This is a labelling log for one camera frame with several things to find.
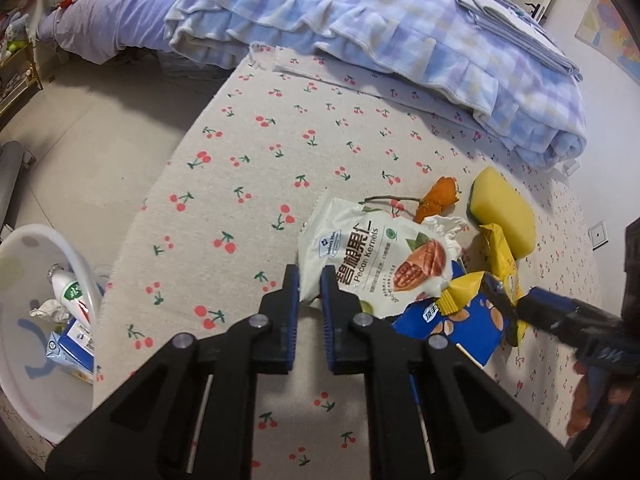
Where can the folded blue white cloth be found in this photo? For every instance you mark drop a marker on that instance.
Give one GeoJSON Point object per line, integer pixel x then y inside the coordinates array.
{"type": "Point", "coordinates": [520, 35]}

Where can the wall map poster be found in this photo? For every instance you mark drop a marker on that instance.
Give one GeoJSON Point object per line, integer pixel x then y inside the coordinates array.
{"type": "Point", "coordinates": [610, 30]}

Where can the white plastic bin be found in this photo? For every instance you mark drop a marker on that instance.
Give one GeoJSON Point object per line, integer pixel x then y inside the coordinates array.
{"type": "Point", "coordinates": [30, 400]}

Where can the cherry print mat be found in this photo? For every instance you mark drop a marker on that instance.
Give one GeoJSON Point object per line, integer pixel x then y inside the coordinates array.
{"type": "Point", "coordinates": [250, 160]}

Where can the toy shelf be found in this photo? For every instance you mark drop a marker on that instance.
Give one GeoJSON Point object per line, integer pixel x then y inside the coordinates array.
{"type": "Point", "coordinates": [17, 75]}

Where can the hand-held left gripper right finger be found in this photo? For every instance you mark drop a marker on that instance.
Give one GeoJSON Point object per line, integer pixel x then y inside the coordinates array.
{"type": "Point", "coordinates": [327, 290]}

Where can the purple bed sheet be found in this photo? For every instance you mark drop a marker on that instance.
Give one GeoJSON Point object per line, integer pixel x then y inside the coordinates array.
{"type": "Point", "coordinates": [110, 20]}

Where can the yellow sponge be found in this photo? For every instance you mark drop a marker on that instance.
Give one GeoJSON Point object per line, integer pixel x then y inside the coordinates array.
{"type": "Point", "coordinates": [505, 210]}

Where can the white nut packet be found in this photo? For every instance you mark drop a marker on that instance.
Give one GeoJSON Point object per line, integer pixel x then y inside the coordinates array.
{"type": "Point", "coordinates": [360, 240]}

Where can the white tissue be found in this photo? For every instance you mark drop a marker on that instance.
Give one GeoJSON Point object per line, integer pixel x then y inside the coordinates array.
{"type": "Point", "coordinates": [50, 310]}

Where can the person's right hand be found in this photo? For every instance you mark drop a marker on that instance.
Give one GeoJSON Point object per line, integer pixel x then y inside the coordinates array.
{"type": "Point", "coordinates": [580, 410]}

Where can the white tube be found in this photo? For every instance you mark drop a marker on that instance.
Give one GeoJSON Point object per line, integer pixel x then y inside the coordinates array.
{"type": "Point", "coordinates": [70, 295]}

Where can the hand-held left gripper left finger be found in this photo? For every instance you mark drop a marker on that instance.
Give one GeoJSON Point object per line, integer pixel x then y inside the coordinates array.
{"type": "Point", "coordinates": [293, 287]}

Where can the wall socket with plug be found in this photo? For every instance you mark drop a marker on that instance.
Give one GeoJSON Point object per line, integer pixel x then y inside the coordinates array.
{"type": "Point", "coordinates": [571, 167]}

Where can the light blue milk carton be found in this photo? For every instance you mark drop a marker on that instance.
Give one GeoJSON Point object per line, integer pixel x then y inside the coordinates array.
{"type": "Point", "coordinates": [62, 357]}

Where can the blue snack packet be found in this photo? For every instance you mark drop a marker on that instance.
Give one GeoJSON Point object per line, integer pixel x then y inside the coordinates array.
{"type": "Point", "coordinates": [450, 332]}

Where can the yellow packet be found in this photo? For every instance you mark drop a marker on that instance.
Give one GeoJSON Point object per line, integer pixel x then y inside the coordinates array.
{"type": "Point", "coordinates": [500, 255]}

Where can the blue plaid ruffled blanket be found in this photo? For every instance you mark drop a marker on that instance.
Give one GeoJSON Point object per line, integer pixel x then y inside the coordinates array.
{"type": "Point", "coordinates": [375, 35]}

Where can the thin brown twig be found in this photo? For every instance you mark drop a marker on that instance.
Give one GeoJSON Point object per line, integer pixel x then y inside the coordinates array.
{"type": "Point", "coordinates": [390, 199]}

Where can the dark blue box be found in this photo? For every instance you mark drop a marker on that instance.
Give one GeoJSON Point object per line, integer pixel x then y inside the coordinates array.
{"type": "Point", "coordinates": [80, 337]}

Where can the orange peel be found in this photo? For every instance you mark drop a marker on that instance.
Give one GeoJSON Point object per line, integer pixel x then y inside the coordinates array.
{"type": "Point", "coordinates": [437, 195]}

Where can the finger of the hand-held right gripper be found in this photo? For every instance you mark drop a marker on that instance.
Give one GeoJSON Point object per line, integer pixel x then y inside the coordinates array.
{"type": "Point", "coordinates": [550, 312]}
{"type": "Point", "coordinates": [502, 305]}

